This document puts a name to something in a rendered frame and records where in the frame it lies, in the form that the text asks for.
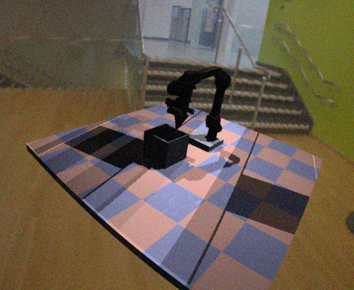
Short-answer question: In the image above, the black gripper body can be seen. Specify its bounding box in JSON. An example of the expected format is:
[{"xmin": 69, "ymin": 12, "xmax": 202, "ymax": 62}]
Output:
[{"xmin": 167, "ymin": 96, "xmax": 195, "ymax": 116}]

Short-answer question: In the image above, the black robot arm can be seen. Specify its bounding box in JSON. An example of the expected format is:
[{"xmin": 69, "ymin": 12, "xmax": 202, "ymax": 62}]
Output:
[{"xmin": 165, "ymin": 66, "xmax": 231, "ymax": 141}]

